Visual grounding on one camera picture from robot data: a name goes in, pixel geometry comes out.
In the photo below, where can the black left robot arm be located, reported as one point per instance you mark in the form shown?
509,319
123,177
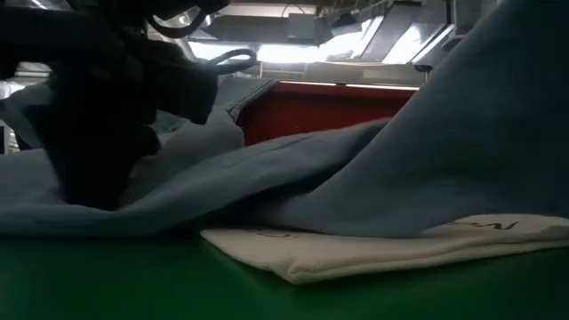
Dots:
44,31

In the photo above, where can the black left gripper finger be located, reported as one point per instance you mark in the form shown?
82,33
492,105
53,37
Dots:
98,182

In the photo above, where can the white printed tote bag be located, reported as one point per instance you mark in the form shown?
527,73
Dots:
378,255

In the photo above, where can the light blue denim jeans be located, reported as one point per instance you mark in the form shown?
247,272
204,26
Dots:
400,169

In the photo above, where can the grey ceiling box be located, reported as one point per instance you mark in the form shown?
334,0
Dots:
303,27

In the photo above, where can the red plastic laundry bin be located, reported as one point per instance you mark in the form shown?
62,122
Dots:
329,111

